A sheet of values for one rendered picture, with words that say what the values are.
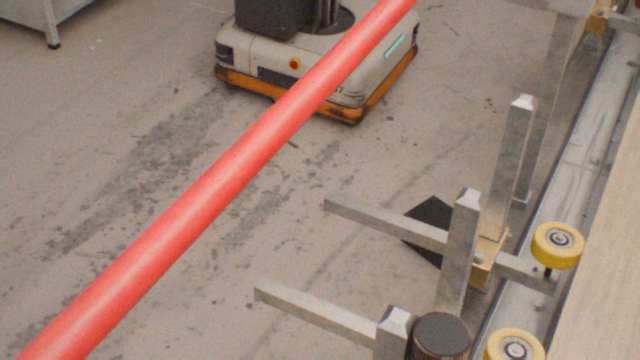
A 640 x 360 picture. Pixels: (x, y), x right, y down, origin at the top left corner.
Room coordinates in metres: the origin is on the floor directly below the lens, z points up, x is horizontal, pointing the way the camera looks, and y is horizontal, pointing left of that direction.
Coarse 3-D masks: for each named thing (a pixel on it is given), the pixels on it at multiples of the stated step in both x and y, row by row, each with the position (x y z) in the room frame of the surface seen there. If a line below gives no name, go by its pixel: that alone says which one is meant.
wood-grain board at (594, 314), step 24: (624, 144) 1.13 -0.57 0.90; (624, 168) 1.06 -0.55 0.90; (624, 192) 0.99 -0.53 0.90; (600, 216) 0.93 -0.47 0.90; (624, 216) 0.93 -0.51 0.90; (600, 240) 0.87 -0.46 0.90; (624, 240) 0.87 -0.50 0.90; (600, 264) 0.81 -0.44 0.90; (624, 264) 0.82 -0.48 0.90; (576, 288) 0.76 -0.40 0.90; (600, 288) 0.76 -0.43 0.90; (624, 288) 0.77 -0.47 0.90; (576, 312) 0.72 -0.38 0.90; (600, 312) 0.72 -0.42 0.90; (624, 312) 0.72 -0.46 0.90; (576, 336) 0.67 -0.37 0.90; (600, 336) 0.67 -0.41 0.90; (624, 336) 0.68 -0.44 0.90
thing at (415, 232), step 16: (336, 192) 1.05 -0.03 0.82; (336, 208) 1.02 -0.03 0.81; (352, 208) 1.01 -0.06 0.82; (368, 208) 1.01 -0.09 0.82; (368, 224) 0.99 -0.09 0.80; (384, 224) 0.98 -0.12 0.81; (400, 224) 0.97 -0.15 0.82; (416, 224) 0.97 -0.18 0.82; (416, 240) 0.95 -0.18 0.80; (432, 240) 0.94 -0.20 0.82; (512, 256) 0.90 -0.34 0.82; (496, 272) 0.88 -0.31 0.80; (512, 272) 0.87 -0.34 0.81; (528, 272) 0.87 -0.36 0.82; (544, 288) 0.85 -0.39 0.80
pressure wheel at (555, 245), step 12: (540, 228) 0.88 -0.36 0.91; (552, 228) 0.89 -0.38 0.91; (564, 228) 0.89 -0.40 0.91; (540, 240) 0.86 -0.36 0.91; (552, 240) 0.86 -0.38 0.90; (564, 240) 0.86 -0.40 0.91; (576, 240) 0.86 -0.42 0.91; (540, 252) 0.84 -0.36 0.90; (552, 252) 0.83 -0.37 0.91; (564, 252) 0.83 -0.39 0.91; (576, 252) 0.83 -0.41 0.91; (552, 264) 0.83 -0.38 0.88; (564, 264) 0.82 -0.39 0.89; (576, 264) 0.84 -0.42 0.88
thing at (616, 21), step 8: (504, 0) 1.91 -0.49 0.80; (512, 0) 1.90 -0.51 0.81; (520, 0) 1.89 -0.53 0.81; (528, 0) 1.88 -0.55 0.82; (536, 0) 1.87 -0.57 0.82; (544, 0) 1.87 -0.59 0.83; (536, 8) 1.87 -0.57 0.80; (544, 8) 1.86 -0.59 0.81; (616, 16) 1.79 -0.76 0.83; (624, 16) 1.79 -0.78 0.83; (608, 24) 1.79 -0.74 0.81; (616, 24) 1.78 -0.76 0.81; (624, 24) 1.77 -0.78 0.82; (632, 24) 1.76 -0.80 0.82; (632, 32) 1.76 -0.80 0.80
